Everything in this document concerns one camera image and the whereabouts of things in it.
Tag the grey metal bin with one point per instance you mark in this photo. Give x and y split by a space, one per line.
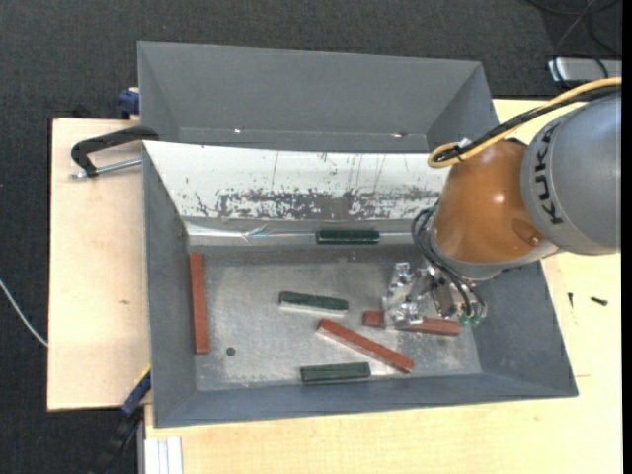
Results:
306 97

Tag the pale wood board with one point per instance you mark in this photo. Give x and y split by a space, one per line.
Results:
94 264

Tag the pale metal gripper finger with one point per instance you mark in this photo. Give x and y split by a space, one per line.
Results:
406 314
402 274

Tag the red-brown flat block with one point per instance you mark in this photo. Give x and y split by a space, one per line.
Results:
368 346
199 304
439 326

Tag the dark green flat block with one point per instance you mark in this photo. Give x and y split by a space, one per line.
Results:
347 236
313 301
336 372

